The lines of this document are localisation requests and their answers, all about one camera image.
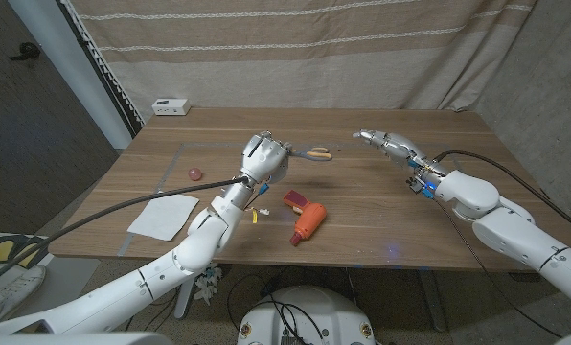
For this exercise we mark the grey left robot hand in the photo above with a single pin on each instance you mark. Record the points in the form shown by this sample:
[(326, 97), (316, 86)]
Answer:
[(264, 158)]

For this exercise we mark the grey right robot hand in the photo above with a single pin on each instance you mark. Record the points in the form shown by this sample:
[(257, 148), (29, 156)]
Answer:
[(393, 144)]

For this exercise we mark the orange grey scissors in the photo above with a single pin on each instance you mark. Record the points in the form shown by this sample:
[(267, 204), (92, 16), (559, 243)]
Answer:
[(302, 154)]

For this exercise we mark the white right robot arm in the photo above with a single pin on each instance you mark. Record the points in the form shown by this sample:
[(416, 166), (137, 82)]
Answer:
[(506, 230)]

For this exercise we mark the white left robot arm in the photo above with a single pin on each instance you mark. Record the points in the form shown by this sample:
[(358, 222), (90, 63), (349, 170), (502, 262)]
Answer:
[(194, 249)]

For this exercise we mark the pink ball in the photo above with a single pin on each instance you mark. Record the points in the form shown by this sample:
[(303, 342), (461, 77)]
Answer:
[(195, 174)]

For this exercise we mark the orange toy drill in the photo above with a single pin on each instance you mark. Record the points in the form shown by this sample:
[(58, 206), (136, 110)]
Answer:
[(309, 220)]

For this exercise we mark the white tissue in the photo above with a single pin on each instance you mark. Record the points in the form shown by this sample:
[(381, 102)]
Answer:
[(163, 218)]

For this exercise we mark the beige striped backdrop curtain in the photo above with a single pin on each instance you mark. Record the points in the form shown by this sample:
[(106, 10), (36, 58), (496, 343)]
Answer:
[(266, 72)]

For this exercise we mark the white power strip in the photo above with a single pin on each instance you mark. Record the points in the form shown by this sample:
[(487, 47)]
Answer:
[(170, 107)]

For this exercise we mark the white blue floral object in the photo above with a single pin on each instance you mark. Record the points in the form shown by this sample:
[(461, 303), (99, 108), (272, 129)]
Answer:
[(209, 285)]

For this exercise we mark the grey metal table leg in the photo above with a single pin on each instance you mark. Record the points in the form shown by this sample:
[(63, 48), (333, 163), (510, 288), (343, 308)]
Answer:
[(184, 299), (431, 297)]

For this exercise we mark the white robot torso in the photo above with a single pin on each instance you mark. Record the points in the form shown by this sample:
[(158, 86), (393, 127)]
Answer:
[(309, 311)]

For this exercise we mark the black white triangle-pattern trim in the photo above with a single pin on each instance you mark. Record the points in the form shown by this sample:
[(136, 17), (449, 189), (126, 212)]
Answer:
[(102, 72)]

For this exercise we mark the white robot chest rim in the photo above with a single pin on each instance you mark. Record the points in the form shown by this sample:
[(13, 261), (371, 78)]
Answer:
[(98, 339)]

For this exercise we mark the yellow black foot pedal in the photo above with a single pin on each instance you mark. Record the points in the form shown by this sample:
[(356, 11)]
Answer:
[(29, 256), (0, 250)]

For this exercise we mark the white shoe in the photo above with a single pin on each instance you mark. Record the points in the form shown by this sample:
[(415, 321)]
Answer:
[(15, 292)]

